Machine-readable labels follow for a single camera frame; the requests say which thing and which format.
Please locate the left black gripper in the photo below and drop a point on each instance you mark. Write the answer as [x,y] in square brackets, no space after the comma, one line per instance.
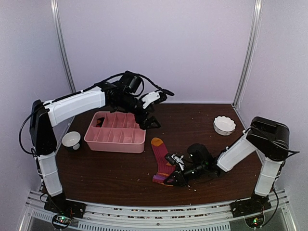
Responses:
[139,120]

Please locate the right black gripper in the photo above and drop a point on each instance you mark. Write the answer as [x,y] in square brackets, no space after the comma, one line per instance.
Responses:
[175,175]

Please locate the maroon orange purple striped sock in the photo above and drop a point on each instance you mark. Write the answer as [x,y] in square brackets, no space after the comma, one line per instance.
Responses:
[164,168]

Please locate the black argyle red orange sock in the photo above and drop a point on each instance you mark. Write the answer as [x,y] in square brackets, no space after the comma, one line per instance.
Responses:
[99,122]

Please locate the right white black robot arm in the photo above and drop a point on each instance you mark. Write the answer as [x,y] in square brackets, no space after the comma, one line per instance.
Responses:
[264,135]

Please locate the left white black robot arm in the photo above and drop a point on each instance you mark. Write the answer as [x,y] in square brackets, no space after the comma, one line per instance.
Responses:
[132,92]

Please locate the pink divided organizer tray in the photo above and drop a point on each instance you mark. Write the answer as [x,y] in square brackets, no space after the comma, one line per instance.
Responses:
[119,133]

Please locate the white scalloped ceramic bowl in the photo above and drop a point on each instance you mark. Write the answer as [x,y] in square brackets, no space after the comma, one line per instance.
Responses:
[224,126]

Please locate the small white round container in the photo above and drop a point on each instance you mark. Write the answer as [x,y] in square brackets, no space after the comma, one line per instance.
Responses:
[72,141]

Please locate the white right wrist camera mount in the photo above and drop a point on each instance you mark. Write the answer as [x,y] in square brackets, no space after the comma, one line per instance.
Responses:
[179,161]

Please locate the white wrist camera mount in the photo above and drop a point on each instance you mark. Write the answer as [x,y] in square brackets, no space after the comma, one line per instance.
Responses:
[179,161]
[149,98]

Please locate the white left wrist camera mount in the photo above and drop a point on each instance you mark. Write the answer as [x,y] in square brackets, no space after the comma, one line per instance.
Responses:
[149,98]

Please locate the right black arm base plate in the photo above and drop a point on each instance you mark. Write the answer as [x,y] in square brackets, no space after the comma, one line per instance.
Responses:
[250,208]

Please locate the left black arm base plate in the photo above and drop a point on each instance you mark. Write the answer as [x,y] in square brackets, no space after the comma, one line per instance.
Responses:
[69,209]

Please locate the left aluminium frame post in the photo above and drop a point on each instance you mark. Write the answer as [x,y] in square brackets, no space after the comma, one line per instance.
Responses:
[64,57]

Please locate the aluminium frame post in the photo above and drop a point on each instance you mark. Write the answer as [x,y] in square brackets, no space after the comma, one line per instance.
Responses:
[249,52]
[64,57]

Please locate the right aluminium frame post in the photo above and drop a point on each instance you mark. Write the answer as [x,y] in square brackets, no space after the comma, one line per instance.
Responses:
[249,52]

